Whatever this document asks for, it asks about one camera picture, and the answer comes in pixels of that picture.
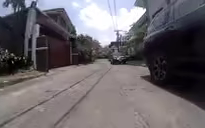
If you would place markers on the vehicle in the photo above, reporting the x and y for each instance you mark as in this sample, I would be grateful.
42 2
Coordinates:
118 59

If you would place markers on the trees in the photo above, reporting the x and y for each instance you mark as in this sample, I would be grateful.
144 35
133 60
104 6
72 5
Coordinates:
136 40
86 48

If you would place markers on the utility pole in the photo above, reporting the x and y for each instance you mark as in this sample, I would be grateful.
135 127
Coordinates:
117 38

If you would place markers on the grey concrete road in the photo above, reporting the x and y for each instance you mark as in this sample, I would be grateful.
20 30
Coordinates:
100 100

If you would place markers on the building with red gate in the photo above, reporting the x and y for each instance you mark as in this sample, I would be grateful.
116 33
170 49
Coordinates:
50 43

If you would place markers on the pale building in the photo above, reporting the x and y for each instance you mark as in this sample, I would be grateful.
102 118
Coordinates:
146 10

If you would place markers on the large dark car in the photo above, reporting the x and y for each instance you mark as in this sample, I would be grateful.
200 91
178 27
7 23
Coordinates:
180 46

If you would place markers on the concrete pavement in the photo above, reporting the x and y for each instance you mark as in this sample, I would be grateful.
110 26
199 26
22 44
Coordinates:
13 79

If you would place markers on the white flowering bush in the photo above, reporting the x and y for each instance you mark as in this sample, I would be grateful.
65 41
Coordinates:
6 61

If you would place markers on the palm tree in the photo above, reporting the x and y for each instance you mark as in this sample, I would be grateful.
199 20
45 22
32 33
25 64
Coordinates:
16 4

